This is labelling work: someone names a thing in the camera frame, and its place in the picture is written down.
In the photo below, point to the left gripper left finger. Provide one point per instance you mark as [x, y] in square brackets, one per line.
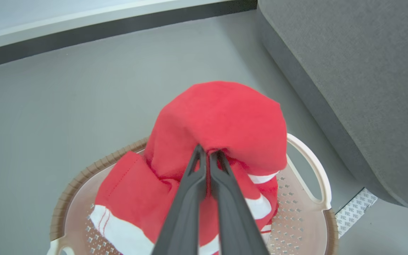
[184, 212]

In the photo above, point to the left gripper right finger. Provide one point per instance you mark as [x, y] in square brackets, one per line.
[232, 219]

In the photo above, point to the red and white clothing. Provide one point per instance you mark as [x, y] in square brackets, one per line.
[221, 117]

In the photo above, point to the beige perforated laundry basket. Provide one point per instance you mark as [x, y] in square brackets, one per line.
[296, 219]

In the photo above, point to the white printed tape strip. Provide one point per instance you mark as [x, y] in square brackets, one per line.
[354, 210]

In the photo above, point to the grey fabric sofa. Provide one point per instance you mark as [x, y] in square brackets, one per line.
[367, 78]

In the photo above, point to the black wall baseboard strip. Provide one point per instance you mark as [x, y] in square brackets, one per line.
[119, 30]

